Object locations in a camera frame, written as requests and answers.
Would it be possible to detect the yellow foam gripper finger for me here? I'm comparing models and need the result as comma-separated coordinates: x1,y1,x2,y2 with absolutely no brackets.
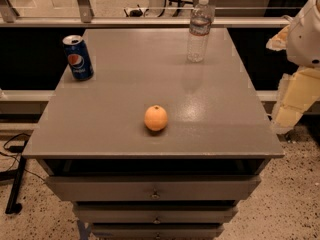
271,66,320,134
266,26,289,51

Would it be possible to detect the top grey drawer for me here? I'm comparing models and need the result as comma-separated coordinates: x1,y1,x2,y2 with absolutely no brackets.
46,175,261,201

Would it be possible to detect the blue Pepsi can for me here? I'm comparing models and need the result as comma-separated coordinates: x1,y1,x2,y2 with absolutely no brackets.
63,35,94,81

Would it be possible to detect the black metal stand leg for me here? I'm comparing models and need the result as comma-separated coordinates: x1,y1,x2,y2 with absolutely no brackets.
4,140,28,215

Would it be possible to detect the grey drawer cabinet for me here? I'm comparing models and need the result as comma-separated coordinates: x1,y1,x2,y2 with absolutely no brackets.
24,29,283,240

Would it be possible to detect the grey drawer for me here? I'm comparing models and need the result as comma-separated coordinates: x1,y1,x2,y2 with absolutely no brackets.
46,175,261,201
92,223,224,240
73,202,238,224

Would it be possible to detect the orange fruit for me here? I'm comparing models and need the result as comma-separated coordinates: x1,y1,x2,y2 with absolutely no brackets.
144,105,168,131

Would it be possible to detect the clear plastic water bottle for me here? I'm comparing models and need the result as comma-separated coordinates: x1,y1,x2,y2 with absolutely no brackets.
187,0,213,62

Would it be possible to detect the bottom grey drawer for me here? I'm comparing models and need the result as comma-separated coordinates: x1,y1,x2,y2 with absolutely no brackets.
92,223,224,240

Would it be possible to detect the black office chair base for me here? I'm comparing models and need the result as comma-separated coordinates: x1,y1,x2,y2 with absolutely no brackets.
168,0,192,17

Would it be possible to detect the middle grey drawer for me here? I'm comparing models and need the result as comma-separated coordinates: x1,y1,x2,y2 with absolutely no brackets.
73,202,238,224

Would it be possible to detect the black floor cable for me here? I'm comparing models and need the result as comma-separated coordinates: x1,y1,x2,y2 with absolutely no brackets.
0,132,46,182

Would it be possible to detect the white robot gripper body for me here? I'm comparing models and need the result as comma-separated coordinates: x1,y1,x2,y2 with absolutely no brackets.
286,0,320,68

